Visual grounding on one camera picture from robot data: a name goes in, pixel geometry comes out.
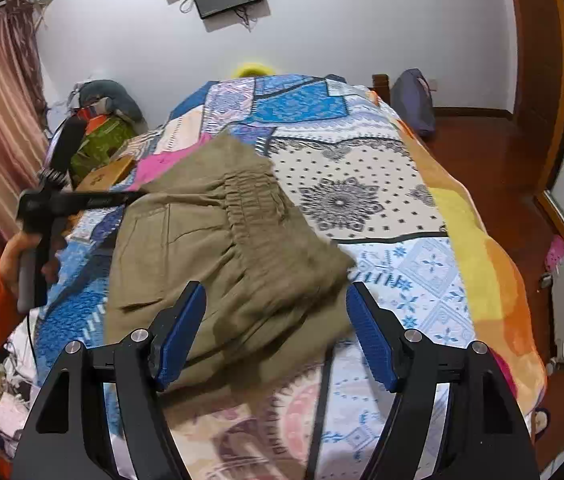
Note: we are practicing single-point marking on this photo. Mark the wooden bed footboard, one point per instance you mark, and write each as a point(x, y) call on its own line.
point(381, 87)

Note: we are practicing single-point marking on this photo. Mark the person's left hand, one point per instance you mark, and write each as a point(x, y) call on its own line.
point(12, 265)

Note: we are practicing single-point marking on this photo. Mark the orange box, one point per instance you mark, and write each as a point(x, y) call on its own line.
point(97, 124)

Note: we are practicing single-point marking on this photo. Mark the patchwork bed blanket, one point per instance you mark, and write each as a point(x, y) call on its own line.
point(387, 185)

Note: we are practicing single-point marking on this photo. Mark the wooden lap desk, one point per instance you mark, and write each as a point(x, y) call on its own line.
point(107, 172)

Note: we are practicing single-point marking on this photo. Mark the pink garment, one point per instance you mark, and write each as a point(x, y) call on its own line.
point(162, 160)

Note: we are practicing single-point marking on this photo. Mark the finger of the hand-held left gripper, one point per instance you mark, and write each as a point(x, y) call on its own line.
point(97, 200)
point(68, 142)

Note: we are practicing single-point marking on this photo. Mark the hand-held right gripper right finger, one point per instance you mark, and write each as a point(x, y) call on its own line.
point(369, 335)

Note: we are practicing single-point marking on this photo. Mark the grey backpack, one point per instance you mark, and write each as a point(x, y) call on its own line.
point(414, 102)

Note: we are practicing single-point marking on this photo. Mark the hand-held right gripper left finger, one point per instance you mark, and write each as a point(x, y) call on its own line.
point(184, 340)

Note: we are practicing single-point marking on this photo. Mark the pink slippers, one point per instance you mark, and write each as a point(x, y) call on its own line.
point(556, 255)

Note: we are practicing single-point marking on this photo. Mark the yellow foam tube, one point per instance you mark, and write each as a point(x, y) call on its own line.
point(254, 68)

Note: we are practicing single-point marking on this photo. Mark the wooden door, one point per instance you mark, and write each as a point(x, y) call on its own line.
point(537, 60)

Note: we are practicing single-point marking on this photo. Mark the grey plush pillow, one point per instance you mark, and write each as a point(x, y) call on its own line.
point(112, 95)

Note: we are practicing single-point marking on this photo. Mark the green patterned bag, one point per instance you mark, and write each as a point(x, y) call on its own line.
point(104, 142)

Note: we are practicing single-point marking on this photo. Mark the khaki pants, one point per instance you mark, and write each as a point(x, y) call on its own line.
point(222, 260)

